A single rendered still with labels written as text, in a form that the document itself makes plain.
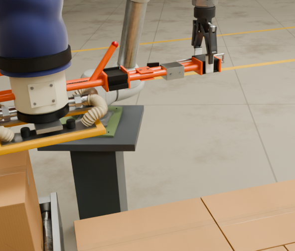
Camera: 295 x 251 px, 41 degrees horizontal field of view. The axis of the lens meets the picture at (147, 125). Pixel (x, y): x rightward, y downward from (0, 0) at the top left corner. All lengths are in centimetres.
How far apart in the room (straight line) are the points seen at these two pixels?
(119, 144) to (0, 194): 78
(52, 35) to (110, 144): 91
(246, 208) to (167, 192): 111
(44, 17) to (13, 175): 57
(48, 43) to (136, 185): 196
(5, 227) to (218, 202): 98
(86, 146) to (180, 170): 129
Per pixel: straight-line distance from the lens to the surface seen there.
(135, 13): 198
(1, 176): 147
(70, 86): 131
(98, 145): 199
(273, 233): 178
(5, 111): 132
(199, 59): 147
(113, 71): 138
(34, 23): 117
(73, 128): 127
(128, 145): 196
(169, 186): 296
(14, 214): 133
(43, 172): 330
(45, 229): 183
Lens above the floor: 168
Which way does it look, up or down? 26 degrees down
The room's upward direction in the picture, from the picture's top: 3 degrees counter-clockwise
